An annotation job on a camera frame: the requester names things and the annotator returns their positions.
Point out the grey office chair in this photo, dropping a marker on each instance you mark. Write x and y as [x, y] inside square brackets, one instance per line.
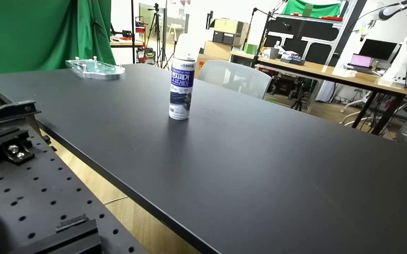
[235, 76]

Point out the wooden workbench table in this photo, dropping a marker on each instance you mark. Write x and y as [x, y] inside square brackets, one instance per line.
[339, 75]

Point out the green backdrop curtain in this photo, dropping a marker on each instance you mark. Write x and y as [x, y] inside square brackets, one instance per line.
[43, 34]

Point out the black perforated breadboard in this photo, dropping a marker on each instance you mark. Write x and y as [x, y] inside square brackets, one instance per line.
[45, 206]

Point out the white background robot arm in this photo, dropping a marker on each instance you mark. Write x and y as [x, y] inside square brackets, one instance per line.
[398, 69]

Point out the clear plastic tray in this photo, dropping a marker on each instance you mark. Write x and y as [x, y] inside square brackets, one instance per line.
[95, 69]

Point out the white blue spray can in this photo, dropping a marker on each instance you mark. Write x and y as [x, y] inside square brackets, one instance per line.
[183, 73]

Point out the pink screen laptop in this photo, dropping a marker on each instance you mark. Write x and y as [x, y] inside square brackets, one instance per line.
[361, 60]

